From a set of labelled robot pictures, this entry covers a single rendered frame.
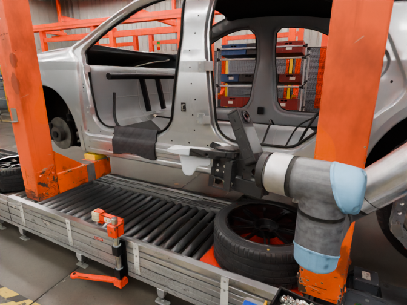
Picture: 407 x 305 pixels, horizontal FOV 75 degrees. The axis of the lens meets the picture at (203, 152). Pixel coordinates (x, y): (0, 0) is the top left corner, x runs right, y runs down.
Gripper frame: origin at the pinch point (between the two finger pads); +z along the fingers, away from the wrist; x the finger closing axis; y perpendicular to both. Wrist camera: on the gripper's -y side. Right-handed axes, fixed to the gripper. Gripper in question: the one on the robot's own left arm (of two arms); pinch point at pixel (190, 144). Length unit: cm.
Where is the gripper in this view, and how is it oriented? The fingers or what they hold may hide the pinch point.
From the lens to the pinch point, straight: 61.4
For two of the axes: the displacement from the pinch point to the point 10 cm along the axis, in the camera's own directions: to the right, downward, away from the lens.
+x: 6.2, -0.8, 7.8
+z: -7.8, -1.7, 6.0
